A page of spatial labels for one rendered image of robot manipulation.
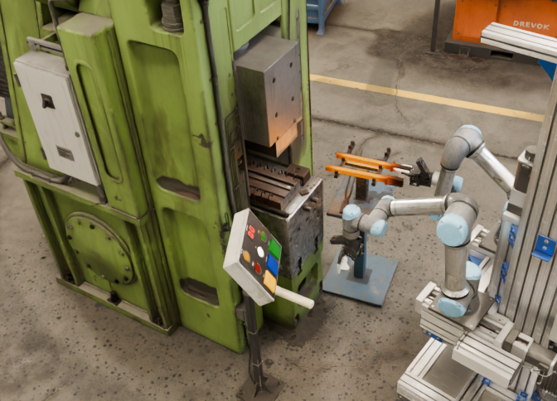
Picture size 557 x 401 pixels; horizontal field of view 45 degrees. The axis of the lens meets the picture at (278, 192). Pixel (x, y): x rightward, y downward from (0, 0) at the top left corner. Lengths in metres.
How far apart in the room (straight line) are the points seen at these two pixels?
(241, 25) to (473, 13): 3.91
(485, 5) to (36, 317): 4.58
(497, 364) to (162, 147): 1.81
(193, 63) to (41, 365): 2.22
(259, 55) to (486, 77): 3.66
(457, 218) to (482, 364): 0.76
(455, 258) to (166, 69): 1.44
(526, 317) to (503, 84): 3.41
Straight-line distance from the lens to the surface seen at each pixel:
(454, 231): 2.63
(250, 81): 2.97
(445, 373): 3.70
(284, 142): 3.23
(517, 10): 6.52
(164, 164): 3.32
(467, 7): 6.58
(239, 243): 2.89
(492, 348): 3.17
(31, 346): 4.38
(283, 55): 3.02
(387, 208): 2.93
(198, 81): 2.78
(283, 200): 3.42
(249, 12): 2.99
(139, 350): 4.14
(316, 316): 4.13
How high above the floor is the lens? 3.21
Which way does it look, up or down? 40 degrees down
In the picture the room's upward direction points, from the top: 4 degrees counter-clockwise
